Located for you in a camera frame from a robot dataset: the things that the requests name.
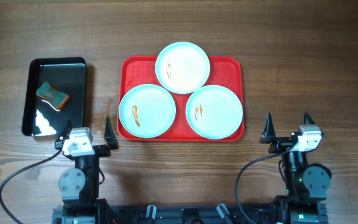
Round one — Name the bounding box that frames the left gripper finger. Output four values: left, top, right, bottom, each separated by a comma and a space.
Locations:
60, 121, 72, 141
104, 116, 119, 150

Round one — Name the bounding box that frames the light blue plate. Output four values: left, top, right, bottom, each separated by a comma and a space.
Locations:
155, 42, 211, 95
185, 85, 244, 140
119, 84, 177, 139

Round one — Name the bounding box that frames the green and orange sponge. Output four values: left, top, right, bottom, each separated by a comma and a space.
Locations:
36, 82, 70, 110

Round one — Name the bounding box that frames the light blue top plate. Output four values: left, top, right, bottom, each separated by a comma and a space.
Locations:
155, 42, 211, 95

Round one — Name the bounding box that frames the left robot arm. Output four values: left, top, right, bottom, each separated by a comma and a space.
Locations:
52, 117, 119, 224

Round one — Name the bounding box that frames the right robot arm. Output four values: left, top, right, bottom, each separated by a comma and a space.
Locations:
260, 113, 332, 224

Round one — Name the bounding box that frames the black rectangular water tray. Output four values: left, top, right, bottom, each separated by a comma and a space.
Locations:
21, 57, 87, 137

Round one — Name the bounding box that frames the red plastic tray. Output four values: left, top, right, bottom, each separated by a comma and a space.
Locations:
119, 55, 244, 142

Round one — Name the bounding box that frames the right black cable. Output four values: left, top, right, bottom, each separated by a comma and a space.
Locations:
234, 143, 298, 224

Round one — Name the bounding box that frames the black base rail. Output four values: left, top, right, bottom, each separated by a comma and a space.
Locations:
52, 203, 329, 224

